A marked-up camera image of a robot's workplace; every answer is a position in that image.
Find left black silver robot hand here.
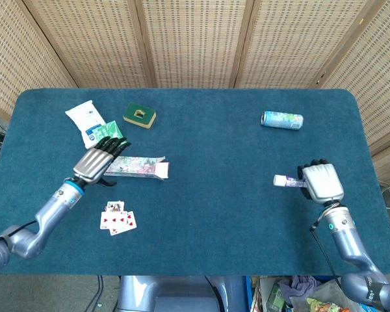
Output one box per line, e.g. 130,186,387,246
64,136,132,189

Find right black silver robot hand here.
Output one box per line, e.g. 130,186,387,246
297,158,345,205

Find purple white toothpaste tube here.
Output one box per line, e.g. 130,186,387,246
273,174,305,189

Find floral toothpaste carton box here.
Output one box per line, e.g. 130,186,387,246
103,155,170,181

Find queen playing card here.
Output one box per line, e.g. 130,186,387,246
106,200,125,213

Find six hearts playing card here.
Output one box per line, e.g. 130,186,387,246
99,211,129,231

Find green tea sachet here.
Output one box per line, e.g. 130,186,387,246
92,120,124,144

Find white wet wipes pack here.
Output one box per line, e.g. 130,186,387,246
64,99,107,150

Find green yellow scouring sponge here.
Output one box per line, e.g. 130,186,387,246
122,102,157,129

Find light blue drink can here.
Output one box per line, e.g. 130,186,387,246
260,110,304,130

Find purple crumpled cloth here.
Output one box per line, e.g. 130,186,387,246
278,275,319,307

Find grey plastic bag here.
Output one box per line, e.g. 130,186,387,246
290,276,362,312

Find blue carpet table mat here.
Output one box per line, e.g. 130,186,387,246
0,88,390,277

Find woven bamboo screen panel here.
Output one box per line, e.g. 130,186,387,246
233,0,387,90
0,0,78,116
21,0,157,89
318,0,390,186
135,0,256,90

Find colourful snack bag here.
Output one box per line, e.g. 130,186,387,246
306,296,339,312

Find silver-blue robot torso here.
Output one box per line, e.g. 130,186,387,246
116,275,250,312

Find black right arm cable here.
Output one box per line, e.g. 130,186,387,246
309,201,346,289

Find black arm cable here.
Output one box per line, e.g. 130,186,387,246
0,220,38,243
309,201,346,289

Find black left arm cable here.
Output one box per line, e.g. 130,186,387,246
0,220,38,243

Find black thin floor cable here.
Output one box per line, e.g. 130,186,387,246
84,275,105,312

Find black torso cable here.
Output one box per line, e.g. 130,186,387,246
203,276,231,312

